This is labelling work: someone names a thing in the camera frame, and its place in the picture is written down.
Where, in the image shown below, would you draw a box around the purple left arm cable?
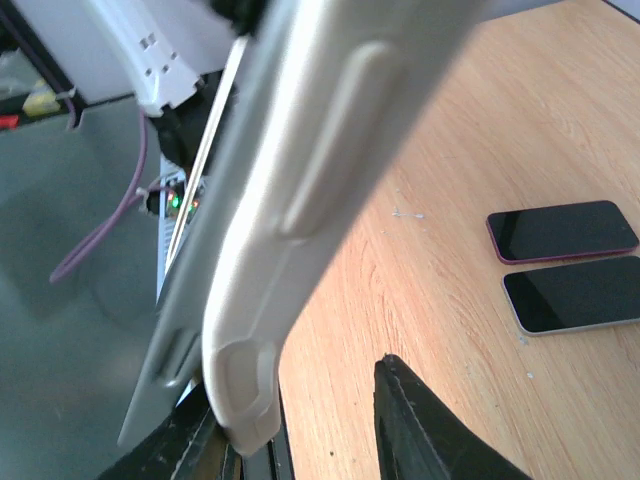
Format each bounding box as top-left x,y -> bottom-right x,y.
0,9 -> 166,285

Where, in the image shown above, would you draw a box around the black smartphone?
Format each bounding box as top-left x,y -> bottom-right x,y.
487,200 -> 639,264
503,256 -> 639,336

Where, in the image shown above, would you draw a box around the white phone case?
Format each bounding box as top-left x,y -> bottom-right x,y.
201,1 -> 484,456

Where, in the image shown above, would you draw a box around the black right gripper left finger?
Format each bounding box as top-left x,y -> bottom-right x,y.
99,384 -> 240,480

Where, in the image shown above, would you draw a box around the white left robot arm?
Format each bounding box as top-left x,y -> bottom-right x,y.
84,1 -> 246,173

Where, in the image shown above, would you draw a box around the phone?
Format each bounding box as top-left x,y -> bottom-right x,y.
118,35 -> 250,448

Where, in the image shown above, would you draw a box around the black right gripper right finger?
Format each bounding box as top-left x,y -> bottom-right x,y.
374,354 -> 528,480

